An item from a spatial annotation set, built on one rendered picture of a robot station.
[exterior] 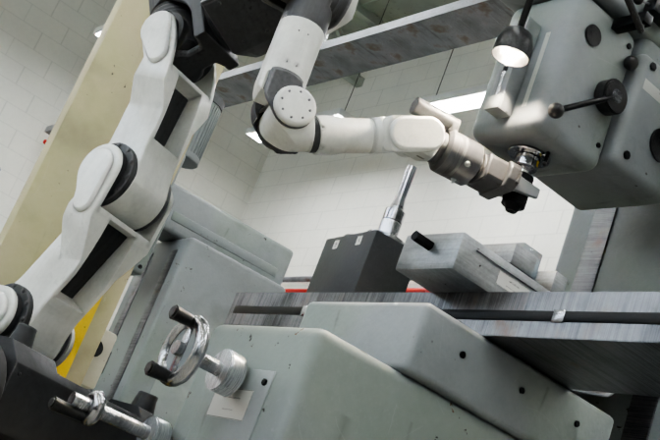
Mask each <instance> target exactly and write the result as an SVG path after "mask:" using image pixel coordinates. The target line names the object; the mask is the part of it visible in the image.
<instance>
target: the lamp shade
mask: <svg viewBox="0 0 660 440"><path fill-rule="evenodd" d="M532 51H533V37H532V34H531V33H530V32H529V31H528V30H527V29H526V28H524V27H521V26H508V27H505V28H504V29H503V30H502V31H501V32H500V34H499V35H498V36H497V37H496V40H495V43H494V45H493V48H492V55H493V57H494V58H495V59H496V60H497V61H499V62H500V63H502V64H504V65H507V66H510V67H524V66H526V65H527V64H528V62H529V59H530V57H531V54H532Z"/></svg>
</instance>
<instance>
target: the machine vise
mask: <svg viewBox="0 0 660 440"><path fill-rule="evenodd" d="M424 236H425V237H427V238H428V239H430V240H431V241H433V242H434V246H433V248H432V249H431V250H427V249H425V248H424V247H422V246H420V245H419V244H417V243H416V242H414V241H413V240H412V239H411V236H407V239H406V241H405V244H404V247H403V250H402V252H401V255H400V258H399V261H398V263H397V266H396V270H397V271H399V272H400V273H402V274H403V275H405V276H406V277H408V278H410V279H411V280H413V281H414V282H416V283H417V284H419V285H420V286H421V287H423V288H424V289H426V290H427V291H429V292H430V293H432V292H564V291H565V288H566V285H567V282H568V279H567V278H566V277H564V276H563V275H561V274H560V273H559V272H557V271H537V274H536V277H535V280H532V279H531V278H530V277H528V276H527V275H525V274H524V273H522V272H521V271H520V270H519V269H518V268H516V267H515V266H513V265H512V264H510V263H509V262H508V261H506V260H505V259H503V258H502V257H500V256H499V255H497V254H496V253H495V252H493V251H492V250H490V249H489V248H487V247H485V246H484V245H483V244H481V243H480V242H478V241H477V240H475V239H474V238H472V237H471V236H470V235H468V234H467V233H446V234H429V235H424Z"/></svg>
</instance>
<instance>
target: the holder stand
mask: <svg viewBox="0 0 660 440"><path fill-rule="evenodd" d="M404 244H405V243H404V242H403V241H402V240H401V239H400V238H398V237H396V236H394V235H392V234H390V233H387V232H384V231H381V230H375V229H373V230H368V231H367V232H363V233H357V234H346V235H344V236H343V237H337V238H332V239H327V240H326V243H325V245H324V248H323V251H322V253H321V255H320V257H319V260H318V262H317V265H316V267H315V270H314V273H313V275H312V278H311V280H310V283H309V285H308V288H307V290H306V292H307V293H405V292H406V290H407V287H408V284H409V281H410V278H408V277H406V276H405V275H403V274H402V273H400V272H399V271H397V270H396V266H397V263H398V261H399V258H400V255H401V252H402V250H403V247H404Z"/></svg>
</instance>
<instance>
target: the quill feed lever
mask: <svg viewBox="0 0 660 440"><path fill-rule="evenodd" d="M627 101H628V96H627V92H626V89H625V87H624V86H623V84H622V83H621V82H620V81H619V80H617V79H610V80H604V81H601V82H599V83H598V84H597V86H596V88H595V90H594V98H592V99H588V100H584V101H580V102H576V103H572V104H567V105H562V104H561V103H558V102H555V103H552V104H551V105H550V106H549V107H548V114H549V116H550V117H551V118H554V119H558V118H561V117H562V116H563V115H564V112H566V111H571V110H575V109H579V108H582V107H586V106H590V105H594V104H595V105H596V107H597V109H598V110H599V111H600V113H602V114H603V115H605V116H611V115H617V114H621V113H622V112H623V111H624V110H625V108H626V105H627Z"/></svg>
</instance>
